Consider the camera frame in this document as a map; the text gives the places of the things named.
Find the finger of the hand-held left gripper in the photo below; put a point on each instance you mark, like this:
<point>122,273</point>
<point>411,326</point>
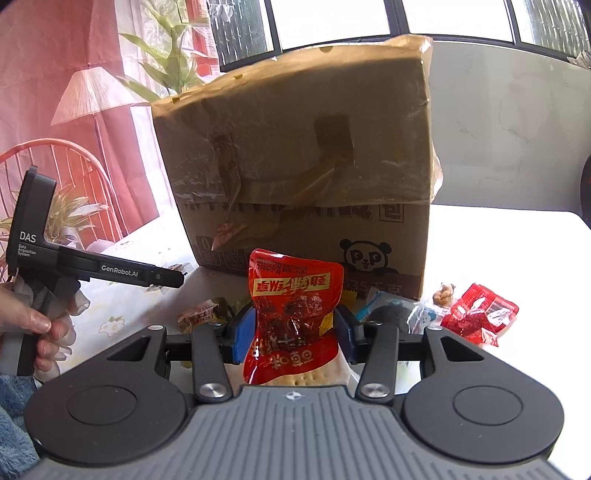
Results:
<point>168,278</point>

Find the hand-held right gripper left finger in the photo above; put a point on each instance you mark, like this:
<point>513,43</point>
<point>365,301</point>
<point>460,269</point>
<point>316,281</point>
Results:
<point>244,334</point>

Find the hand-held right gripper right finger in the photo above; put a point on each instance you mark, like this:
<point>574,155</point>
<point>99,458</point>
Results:
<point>346,334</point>

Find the large red snack packet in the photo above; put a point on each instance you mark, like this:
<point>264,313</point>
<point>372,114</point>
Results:
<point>291,295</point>

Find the cardboard box with plastic liner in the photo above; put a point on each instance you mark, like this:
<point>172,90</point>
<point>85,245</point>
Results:
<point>286,152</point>

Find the person's left hand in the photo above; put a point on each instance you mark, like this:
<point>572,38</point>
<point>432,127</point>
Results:
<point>27,316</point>

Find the red white candy packet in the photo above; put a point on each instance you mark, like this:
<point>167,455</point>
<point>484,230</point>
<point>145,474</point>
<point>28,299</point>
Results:
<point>198,316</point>

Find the cracker packet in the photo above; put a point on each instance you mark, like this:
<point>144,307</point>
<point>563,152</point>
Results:
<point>318,376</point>

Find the blue white snack packet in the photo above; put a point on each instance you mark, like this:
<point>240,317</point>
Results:
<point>422,316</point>

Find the small brown snack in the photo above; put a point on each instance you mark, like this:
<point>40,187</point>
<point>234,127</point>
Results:
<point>444,294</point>

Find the small red snack packet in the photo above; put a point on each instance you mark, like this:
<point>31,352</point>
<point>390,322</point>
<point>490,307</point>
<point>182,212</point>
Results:
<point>471,332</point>
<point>489,304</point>

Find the red printed curtain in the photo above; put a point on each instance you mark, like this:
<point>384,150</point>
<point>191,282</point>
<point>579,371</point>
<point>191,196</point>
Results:
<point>69,46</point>

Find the blue fuzzy cloth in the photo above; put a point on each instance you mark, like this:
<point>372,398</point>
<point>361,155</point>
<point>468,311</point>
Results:
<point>16,424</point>

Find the black framed window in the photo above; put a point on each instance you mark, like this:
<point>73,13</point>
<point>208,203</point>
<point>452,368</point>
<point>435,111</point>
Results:
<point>392,18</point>

